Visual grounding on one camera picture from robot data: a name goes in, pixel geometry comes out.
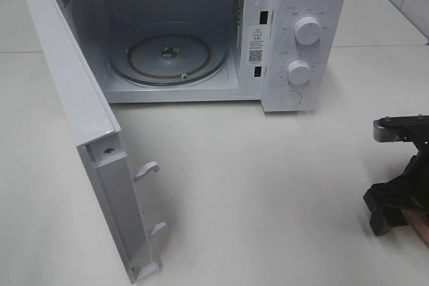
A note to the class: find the round white door button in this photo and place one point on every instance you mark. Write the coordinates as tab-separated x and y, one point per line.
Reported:
291	99

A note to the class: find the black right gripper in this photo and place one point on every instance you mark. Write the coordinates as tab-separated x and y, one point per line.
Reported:
388	201

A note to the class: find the white upper microwave knob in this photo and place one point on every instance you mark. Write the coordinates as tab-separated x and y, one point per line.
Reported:
307	29

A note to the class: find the pink round plate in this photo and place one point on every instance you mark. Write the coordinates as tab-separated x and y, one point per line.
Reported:
419	222

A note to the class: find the white microwave door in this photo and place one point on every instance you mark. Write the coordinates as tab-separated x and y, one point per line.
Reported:
95	131

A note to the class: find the white lower microwave knob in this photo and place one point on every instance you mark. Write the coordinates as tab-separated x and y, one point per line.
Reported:
298	72

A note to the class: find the white microwave oven body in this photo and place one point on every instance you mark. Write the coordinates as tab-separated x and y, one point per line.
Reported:
260	39

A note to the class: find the glass microwave turntable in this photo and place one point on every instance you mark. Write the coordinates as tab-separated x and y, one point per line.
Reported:
168	53

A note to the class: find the white microwave knob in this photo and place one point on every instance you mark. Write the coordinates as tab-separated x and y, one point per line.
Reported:
298	72
307	29

